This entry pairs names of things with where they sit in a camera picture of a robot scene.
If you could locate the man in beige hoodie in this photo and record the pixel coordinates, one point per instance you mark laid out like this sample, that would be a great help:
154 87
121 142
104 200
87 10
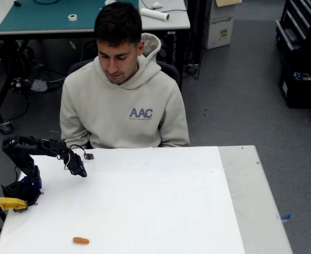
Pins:
113 111

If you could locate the white tape roll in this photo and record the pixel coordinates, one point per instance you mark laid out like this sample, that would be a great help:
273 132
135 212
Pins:
72 17

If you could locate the black office chair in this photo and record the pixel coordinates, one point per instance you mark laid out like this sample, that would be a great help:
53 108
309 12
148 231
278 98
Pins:
171 71

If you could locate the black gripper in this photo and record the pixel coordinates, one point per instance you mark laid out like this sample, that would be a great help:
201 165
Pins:
77 168

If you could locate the small white camera module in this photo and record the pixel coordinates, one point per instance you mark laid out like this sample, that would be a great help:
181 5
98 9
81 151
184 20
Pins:
88 156

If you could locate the yellow and black clamp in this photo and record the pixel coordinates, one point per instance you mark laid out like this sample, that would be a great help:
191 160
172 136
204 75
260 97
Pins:
8 203

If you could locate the white round object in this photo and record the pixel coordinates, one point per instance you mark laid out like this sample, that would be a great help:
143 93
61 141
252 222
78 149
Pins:
109 2

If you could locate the white paper roll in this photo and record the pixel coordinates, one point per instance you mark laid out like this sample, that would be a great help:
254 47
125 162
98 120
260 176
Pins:
155 14

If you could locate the green cutting mat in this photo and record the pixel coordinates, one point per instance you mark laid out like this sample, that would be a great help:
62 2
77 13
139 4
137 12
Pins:
38 18

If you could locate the large white paper sheet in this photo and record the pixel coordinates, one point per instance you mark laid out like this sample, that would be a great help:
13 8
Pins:
144 198

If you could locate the blue tape scrap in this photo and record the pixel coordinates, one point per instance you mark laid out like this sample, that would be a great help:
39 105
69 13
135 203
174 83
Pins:
285 217

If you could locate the black storage bin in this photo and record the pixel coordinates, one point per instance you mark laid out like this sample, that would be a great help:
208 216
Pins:
301 92

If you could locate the white crumpled bag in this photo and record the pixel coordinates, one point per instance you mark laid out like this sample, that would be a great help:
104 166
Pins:
39 85

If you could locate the grey workbench with black legs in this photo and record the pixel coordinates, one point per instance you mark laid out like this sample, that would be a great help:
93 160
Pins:
171 24

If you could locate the grey caster wheel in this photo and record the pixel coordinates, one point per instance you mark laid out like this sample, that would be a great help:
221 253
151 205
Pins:
5 127

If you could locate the black rack with grey drawers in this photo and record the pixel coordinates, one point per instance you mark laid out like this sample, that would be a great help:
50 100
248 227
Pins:
295 26

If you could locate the white cardboard box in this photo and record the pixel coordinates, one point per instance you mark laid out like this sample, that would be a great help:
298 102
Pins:
218 31

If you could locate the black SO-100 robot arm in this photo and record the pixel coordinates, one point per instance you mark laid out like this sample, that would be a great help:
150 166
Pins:
28 164

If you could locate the small orange carrot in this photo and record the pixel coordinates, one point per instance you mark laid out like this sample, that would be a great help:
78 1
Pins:
81 240

